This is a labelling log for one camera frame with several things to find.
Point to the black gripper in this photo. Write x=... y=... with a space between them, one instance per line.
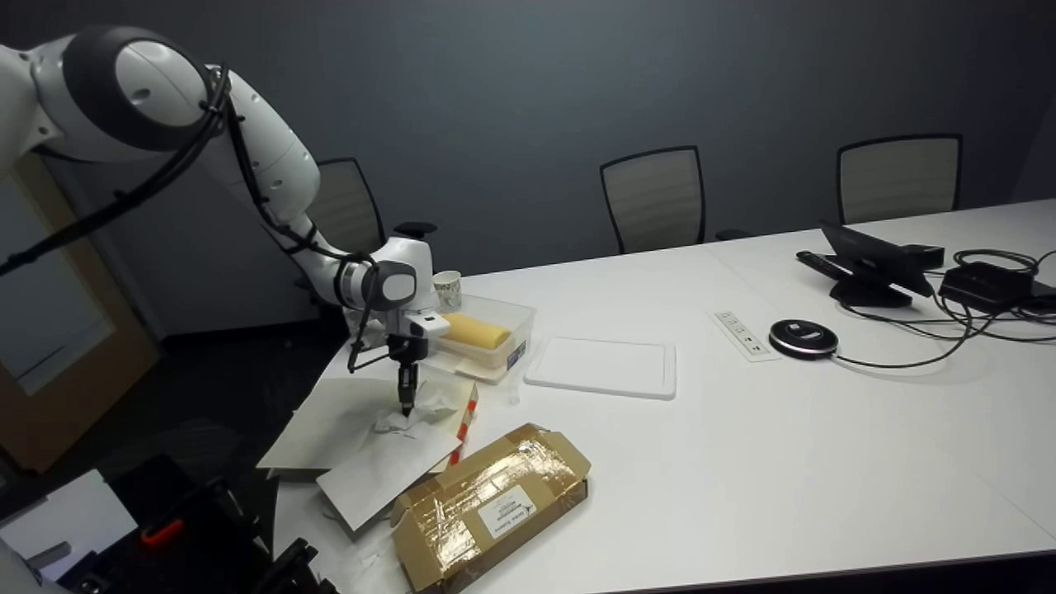
x=408 y=352

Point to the white tissue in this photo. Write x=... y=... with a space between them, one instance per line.
x=422 y=416

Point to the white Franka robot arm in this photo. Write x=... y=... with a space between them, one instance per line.
x=264 y=143

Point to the red white striped pen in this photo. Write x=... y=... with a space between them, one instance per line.
x=463 y=422

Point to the white flat box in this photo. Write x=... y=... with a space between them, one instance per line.
x=330 y=430

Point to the yellow sponge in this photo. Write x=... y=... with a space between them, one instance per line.
x=479 y=330

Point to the small white cup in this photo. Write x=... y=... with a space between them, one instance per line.
x=445 y=293

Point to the brown cardboard box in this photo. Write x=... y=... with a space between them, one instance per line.
x=489 y=512

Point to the white container lid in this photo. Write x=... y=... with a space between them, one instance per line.
x=599 y=366

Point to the grey mesh-back chair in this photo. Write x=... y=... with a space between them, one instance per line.
x=650 y=199
x=899 y=176
x=351 y=202

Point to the white remote control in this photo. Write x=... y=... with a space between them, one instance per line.
x=743 y=333

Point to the brown wooden door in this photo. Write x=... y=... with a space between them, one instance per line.
x=68 y=430

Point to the white flat panel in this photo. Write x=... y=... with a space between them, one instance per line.
x=78 y=515

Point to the round black speaker puck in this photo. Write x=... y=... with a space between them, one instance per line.
x=804 y=337

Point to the black conference device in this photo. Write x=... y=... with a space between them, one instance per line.
x=875 y=270

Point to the black power adapter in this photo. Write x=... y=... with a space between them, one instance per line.
x=988 y=289

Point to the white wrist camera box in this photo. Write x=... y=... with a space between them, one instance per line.
x=430 y=326

